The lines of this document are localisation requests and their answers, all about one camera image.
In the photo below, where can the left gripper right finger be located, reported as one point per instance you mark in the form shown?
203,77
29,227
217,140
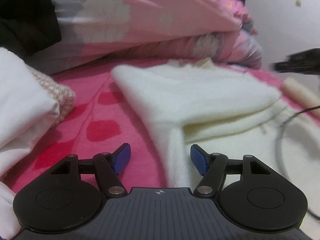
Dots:
248,192

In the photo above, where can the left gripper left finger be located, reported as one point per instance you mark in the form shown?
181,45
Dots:
72,192

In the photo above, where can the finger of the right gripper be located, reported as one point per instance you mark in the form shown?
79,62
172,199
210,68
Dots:
304,62

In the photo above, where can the white knit sweater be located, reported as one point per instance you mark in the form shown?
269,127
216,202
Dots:
219,109

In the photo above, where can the white folded clothes pile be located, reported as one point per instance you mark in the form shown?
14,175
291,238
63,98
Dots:
31,103

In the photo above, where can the beige folded garment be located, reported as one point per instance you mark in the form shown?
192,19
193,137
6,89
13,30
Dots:
298,93

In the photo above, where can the pink floral bed sheet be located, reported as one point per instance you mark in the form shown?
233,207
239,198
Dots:
102,120

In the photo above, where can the pink floral duvet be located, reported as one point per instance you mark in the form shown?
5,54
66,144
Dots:
172,29

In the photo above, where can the black garment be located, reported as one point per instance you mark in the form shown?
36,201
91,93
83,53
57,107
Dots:
28,26

